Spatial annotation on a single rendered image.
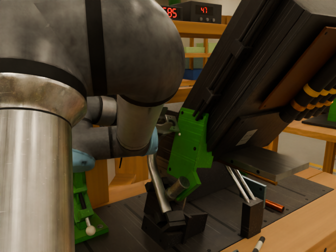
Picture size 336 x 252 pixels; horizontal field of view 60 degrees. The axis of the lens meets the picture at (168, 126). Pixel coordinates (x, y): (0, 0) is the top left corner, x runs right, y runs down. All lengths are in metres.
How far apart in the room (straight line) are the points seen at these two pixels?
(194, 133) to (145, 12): 0.58
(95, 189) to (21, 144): 0.90
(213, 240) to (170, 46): 0.71
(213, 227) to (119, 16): 0.80
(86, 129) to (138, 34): 0.42
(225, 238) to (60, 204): 0.74
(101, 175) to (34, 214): 0.89
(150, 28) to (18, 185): 0.17
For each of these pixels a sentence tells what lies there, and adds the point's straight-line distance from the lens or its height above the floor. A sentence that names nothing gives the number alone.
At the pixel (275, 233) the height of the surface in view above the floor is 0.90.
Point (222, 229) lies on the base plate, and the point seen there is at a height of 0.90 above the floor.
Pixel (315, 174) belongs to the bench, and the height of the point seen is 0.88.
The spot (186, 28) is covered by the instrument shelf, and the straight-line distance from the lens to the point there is 1.07.
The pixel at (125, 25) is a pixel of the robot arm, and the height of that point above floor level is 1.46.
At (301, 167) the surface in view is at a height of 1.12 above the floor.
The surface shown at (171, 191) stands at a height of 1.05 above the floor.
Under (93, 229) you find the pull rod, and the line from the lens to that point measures 0.89.
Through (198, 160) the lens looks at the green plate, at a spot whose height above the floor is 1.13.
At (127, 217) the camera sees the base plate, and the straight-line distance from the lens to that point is 1.03.
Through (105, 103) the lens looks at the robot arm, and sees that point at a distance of 0.72.
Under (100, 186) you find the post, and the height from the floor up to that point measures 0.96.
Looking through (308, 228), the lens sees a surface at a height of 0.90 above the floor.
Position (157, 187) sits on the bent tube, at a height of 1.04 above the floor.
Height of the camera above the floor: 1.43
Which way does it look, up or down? 14 degrees down
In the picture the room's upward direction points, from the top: straight up
